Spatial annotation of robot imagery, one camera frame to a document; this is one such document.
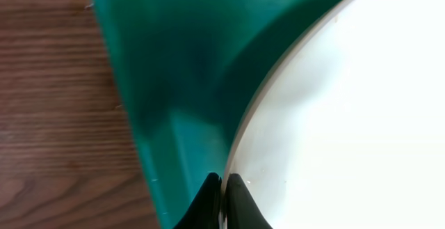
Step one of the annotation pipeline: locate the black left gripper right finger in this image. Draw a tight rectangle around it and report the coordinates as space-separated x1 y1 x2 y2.
225 173 272 229

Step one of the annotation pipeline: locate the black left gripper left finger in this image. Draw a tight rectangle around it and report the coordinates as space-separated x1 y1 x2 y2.
174 173 222 229

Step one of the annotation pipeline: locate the white plate with red stain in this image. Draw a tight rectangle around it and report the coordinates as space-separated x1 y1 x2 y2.
226 0 444 228

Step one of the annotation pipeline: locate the teal plastic tray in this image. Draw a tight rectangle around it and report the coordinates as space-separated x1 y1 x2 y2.
93 0 341 228

